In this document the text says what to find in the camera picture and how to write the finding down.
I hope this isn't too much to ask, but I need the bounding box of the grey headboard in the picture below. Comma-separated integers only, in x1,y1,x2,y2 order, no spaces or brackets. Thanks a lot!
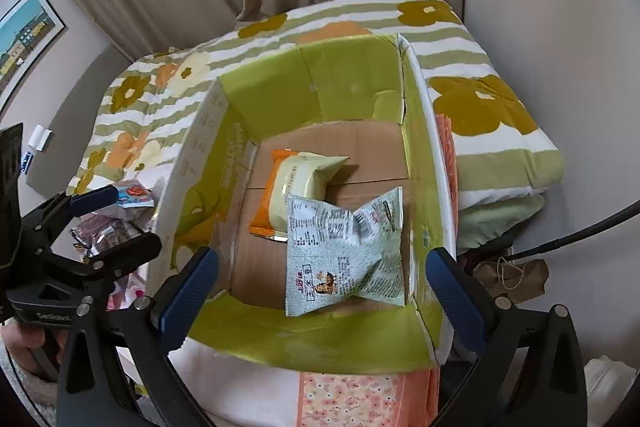
26,46,131,199

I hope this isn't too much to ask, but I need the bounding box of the black cable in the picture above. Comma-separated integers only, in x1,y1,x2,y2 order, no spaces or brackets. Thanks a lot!
464,198,640,263

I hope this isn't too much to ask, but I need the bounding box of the purple snack bag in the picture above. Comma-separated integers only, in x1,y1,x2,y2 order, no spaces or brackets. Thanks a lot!
70,215,141,261

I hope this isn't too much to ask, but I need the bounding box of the white wall holder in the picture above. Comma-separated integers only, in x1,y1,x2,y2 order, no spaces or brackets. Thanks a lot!
27,124,52,152

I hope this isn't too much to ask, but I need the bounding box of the cream orange snack bag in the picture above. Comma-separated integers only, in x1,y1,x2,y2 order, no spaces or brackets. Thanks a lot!
248,150,349,242

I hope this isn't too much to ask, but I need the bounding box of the grey green snack bag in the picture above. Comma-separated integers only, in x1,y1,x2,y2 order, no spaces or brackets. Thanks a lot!
284,186,406,317

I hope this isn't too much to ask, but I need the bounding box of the brown paper bag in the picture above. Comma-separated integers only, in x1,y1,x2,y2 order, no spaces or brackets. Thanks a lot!
473,258,549,305

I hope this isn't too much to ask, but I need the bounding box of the green cardboard box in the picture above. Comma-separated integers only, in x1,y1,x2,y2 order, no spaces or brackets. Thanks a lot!
145,35,456,374

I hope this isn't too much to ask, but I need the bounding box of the framed houses picture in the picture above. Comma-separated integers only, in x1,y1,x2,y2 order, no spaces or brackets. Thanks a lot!
0,0,66,110

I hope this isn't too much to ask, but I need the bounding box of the floral striped blanket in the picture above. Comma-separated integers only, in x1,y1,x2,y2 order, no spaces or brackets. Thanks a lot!
66,0,563,251

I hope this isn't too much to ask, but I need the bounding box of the person's left hand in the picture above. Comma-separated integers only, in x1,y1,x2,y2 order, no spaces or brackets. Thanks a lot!
1,320,53,381

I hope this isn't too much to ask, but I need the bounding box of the blue red white snack bag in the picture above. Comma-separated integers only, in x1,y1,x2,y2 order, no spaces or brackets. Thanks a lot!
114,180,155,209

